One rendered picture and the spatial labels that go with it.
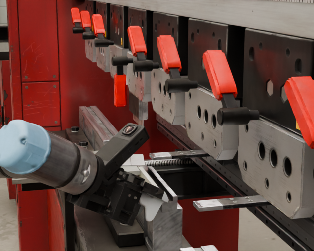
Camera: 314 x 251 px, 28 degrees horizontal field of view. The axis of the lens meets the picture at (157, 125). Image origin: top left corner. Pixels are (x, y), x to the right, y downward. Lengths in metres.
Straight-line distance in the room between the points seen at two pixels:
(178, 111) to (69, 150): 0.17
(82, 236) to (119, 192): 0.31
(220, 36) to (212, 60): 0.08
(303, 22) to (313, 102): 0.10
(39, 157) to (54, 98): 1.32
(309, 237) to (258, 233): 2.47
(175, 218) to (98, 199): 0.23
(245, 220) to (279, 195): 3.22
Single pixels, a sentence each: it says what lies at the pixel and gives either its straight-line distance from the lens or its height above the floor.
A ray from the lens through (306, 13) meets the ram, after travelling 0.55.
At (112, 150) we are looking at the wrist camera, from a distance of 1.03.
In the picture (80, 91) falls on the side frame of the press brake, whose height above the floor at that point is 1.01.
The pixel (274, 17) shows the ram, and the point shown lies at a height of 1.35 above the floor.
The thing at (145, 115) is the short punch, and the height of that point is 1.11.
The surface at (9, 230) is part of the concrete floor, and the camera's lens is 3.73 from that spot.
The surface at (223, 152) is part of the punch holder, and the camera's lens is 0.75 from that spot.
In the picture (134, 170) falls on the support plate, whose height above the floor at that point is 1.00.
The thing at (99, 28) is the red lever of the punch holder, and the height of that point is 1.29.
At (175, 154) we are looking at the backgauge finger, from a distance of 1.43.
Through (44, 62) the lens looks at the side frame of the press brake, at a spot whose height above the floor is 1.12.
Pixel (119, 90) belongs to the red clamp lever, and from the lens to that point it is 1.20.
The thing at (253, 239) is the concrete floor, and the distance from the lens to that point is 3.56.
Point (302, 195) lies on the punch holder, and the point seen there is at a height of 1.20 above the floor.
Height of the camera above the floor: 1.39
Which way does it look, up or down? 13 degrees down
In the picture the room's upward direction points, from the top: straight up
